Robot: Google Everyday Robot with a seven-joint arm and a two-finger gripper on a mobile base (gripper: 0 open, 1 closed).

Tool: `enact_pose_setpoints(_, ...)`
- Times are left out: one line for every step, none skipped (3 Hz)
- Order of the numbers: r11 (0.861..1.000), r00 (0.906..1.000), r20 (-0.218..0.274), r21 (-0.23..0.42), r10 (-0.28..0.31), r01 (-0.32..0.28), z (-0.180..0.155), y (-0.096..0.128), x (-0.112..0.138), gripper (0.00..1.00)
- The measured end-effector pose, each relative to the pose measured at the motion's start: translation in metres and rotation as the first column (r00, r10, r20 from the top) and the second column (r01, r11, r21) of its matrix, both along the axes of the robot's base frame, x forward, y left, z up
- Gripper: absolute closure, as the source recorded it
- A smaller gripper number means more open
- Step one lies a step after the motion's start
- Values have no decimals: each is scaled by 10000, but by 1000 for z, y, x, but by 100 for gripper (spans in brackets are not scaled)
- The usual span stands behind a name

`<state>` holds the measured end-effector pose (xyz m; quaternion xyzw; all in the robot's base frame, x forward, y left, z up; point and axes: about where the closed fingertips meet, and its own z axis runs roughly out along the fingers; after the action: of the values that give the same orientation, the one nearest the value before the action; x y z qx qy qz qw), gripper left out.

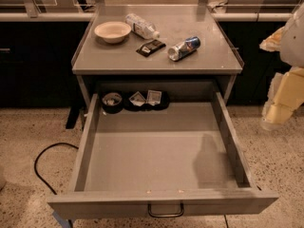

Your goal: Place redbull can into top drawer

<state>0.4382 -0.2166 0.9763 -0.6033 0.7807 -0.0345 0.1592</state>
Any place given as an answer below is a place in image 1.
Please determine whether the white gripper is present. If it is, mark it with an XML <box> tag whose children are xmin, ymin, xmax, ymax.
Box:
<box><xmin>259</xmin><ymin>28</ymin><xmax>304</xmax><ymax>124</ymax></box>

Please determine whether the silver blue redbull can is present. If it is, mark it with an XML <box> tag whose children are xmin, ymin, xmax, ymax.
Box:
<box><xmin>168</xmin><ymin>36</ymin><xmax>200</xmax><ymax>62</ymax></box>

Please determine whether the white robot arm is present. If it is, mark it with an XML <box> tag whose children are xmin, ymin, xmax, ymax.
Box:
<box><xmin>259</xmin><ymin>5</ymin><xmax>304</xmax><ymax>130</ymax></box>

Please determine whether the grey open top drawer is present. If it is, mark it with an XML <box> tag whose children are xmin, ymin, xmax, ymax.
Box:
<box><xmin>47</xmin><ymin>82</ymin><xmax>278</xmax><ymax>219</ymax></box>

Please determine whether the black tray with packets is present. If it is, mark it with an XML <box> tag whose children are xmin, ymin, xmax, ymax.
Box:
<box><xmin>123</xmin><ymin>90</ymin><xmax>170</xmax><ymax>111</ymax></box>

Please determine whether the black snack packet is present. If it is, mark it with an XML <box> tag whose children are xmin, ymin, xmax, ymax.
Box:
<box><xmin>136</xmin><ymin>40</ymin><xmax>166</xmax><ymax>57</ymax></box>

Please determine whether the clear plastic water bottle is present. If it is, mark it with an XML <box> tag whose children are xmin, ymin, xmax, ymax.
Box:
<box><xmin>125</xmin><ymin>13</ymin><xmax>160</xmax><ymax>39</ymax></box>

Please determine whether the grey cabinet table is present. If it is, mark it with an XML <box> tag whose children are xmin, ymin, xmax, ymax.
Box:
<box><xmin>72</xmin><ymin>5</ymin><xmax>243</xmax><ymax>104</ymax></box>

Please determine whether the black round container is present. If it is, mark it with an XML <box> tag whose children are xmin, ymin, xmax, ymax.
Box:
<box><xmin>102</xmin><ymin>92</ymin><xmax>123</xmax><ymax>114</ymax></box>

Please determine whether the white ceramic bowl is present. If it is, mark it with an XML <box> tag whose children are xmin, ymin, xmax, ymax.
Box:
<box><xmin>94</xmin><ymin>22</ymin><xmax>131</xmax><ymax>44</ymax></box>

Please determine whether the black drawer handle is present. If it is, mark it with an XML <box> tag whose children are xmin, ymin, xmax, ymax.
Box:
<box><xmin>147</xmin><ymin>203</ymin><xmax>184</xmax><ymax>219</ymax></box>

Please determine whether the black floor cable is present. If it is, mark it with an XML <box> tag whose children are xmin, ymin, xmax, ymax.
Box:
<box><xmin>33</xmin><ymin>142</ymin><xmax>80</xmax><ymax>196</ymax></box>

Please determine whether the grey counter rail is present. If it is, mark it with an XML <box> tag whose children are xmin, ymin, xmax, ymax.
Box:
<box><xmin>0</xmin><ymin>12</ymin><xmax>94</xmax><ymax>22</ymax></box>

